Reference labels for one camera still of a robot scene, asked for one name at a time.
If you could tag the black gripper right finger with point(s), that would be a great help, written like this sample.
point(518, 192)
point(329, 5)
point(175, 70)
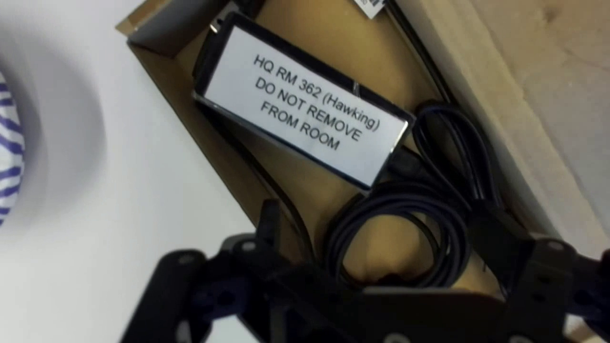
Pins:
point(546, 293)

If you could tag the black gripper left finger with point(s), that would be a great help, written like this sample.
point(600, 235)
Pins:
point(184, 293)

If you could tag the black device with white label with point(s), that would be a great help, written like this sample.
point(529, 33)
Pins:
point(298, 106)

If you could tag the brown cardboard box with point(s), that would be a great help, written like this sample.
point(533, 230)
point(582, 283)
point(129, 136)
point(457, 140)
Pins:
point(317, 51)

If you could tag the blue striped cloth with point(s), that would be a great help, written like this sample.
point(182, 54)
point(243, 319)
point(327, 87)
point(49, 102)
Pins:
point(11, 154)

